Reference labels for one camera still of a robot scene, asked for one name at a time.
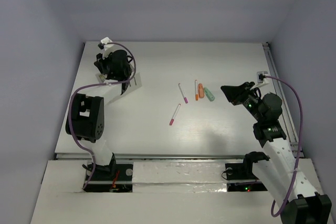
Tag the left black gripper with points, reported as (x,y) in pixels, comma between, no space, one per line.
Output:
(102,66)

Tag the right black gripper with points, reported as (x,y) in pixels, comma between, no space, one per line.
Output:
(235,93)

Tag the green correction tape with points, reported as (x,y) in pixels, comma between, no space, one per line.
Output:
(208,94)

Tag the white pen orange cap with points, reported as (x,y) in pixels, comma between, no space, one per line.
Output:
(196,90)

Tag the white pen magenta cap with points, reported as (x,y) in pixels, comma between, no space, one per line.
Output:
(183,93)

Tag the white pen pink cap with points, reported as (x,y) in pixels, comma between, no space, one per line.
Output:
(174,115)

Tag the orange correction tape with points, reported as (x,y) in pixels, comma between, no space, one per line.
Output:
(200,91)

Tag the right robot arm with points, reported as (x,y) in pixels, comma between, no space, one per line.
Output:
(275,166)

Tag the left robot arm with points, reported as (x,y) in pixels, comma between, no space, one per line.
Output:
(85,120)

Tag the white slotted pen holder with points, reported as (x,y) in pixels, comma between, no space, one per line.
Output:
(113,92)

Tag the white foam block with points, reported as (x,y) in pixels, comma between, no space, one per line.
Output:
(178,177)

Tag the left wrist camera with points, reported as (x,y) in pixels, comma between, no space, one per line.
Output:
(105,43)

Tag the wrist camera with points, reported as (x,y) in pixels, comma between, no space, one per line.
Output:
(105,43)
(261,79)

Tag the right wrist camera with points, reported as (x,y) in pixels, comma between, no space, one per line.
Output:
(261,79)

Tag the aluminium rail right side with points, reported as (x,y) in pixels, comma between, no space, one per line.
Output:
(286,119)

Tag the aluminium rail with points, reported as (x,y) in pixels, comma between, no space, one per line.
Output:
(286,119)
(149,157)

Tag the aluminium rail front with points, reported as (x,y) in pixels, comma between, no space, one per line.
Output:
(149,157)

